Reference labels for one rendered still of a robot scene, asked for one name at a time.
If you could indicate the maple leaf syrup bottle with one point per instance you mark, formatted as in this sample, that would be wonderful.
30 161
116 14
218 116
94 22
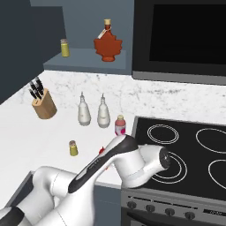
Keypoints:
107 44

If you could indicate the small red object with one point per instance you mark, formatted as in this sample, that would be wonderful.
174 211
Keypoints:
101 151

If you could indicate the wooden knife block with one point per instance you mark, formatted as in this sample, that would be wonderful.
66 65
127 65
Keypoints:
44 106

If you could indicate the grey-blue cabinet shelf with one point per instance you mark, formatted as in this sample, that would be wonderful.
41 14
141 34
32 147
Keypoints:
88 61

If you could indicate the red-labelled condiment jar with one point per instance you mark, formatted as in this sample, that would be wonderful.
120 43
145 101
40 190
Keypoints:
120 126

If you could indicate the black hob stove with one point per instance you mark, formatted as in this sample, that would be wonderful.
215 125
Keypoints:
188 164

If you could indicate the white ceramic bottle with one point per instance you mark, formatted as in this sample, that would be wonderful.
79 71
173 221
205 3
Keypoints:
103 114
84 112

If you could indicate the yellow shaker with tan lid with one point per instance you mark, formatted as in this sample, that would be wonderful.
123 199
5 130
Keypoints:
65 48
73 148

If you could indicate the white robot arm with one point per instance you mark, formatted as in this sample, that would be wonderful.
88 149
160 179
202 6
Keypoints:
70 191

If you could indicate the black microwave oven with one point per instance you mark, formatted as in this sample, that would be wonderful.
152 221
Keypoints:
179 41

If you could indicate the dark cabinet door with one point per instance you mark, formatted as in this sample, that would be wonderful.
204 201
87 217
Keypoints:
26 44

